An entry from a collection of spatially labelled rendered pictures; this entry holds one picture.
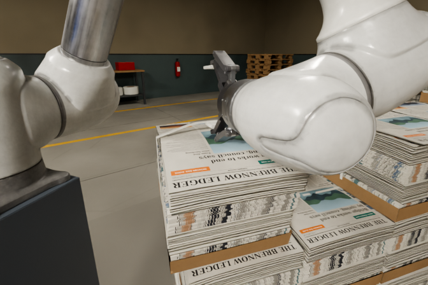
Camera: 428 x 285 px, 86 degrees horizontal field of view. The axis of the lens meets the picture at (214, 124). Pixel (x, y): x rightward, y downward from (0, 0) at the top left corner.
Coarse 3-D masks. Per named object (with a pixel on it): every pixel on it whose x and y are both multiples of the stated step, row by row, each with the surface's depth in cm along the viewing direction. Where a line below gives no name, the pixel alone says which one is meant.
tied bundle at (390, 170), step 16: (384, 144) 64; (400, 144) 60; (416, 144) 58; (368, 160) 69; (384, 160) 64; (400, 160) 60; (416, 160) 59; (352, 176) 76; (368, 176) 70; (384, 176) 65; (400, 176) 61; (416, 176) 61; (384, 192) 66; (400, 192) 62; (416, 192) 62; (400, 208) 62
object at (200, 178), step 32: (192, 160) 47; (224, 160) 48; (256, 160) 48; (192, 192) 40; (224, 192) 42; (256, 192) 45; (288, 192) 48; (192, 224) 45; (224, 224) 47; (256, 224) 50; (288, 224) 54
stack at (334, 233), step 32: (320, 192) 78; (320, 224) 63; (352, 224) 63; (384, 224) 63; (416, 224) 68; (256, 256) 53; (288, 256) 54; (320, 256) 58; (352, 256) 64; (384, 256) 67; (416, 256) 73
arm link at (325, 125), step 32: (320, 64) 25; (352, 64) 25; (256, 96) 25; (288, 96) 21; (320, 96) 19; (352, 96) 19; (256, 128) 24; (288, 128) 20; (320, 128) 19; (352, 128) 19; (288, 160) 22; (320, 160) 20; (352, 160) 20
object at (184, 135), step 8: (168, 136) 58; (176, 136) 58; (184, 136) 58; (192, 136) 58; (200, 136) 58; (208, 136) 58; (160, 144) 59; (160, 152) 61; (160, 160) 57; (160, 168) 61; (160, 176) 61; (160, 184) 58
